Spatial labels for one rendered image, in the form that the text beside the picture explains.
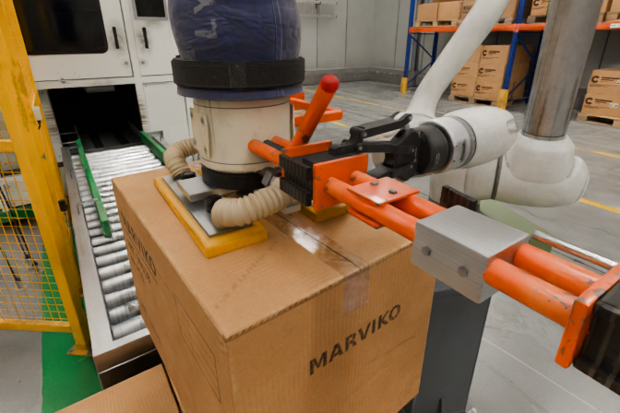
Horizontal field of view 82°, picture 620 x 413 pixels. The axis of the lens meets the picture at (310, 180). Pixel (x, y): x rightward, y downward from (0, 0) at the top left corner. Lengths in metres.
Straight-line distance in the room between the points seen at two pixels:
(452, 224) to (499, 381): 1.62
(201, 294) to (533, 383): 1.69
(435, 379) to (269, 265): 1.09
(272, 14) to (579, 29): 0.72
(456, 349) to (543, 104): 0.85
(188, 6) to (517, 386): 1.82
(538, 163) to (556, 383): 1.17
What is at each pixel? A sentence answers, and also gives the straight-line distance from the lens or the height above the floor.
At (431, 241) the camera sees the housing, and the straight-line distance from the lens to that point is 0.33.
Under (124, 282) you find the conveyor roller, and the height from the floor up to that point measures 0.53.
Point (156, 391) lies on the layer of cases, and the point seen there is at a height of 0.54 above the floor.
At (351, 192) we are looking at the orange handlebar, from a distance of 0.39.
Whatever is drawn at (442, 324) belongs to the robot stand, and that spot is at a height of 0.48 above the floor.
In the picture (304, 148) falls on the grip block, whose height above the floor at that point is 1.22.
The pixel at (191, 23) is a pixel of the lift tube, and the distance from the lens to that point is 0.59.
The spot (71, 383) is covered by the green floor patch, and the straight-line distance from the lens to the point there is 2.02.
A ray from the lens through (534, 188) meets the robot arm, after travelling 1.13.
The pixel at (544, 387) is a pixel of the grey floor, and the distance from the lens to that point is 1.99.
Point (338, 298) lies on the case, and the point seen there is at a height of 1.04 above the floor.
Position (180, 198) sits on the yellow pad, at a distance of 0.69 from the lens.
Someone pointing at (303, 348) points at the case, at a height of 0.99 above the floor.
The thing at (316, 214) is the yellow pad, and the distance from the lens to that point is 0.61.
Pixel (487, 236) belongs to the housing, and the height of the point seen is 1.21.
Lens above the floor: 1.36
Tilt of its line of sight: 22 degrees down
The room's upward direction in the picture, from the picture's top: straight up
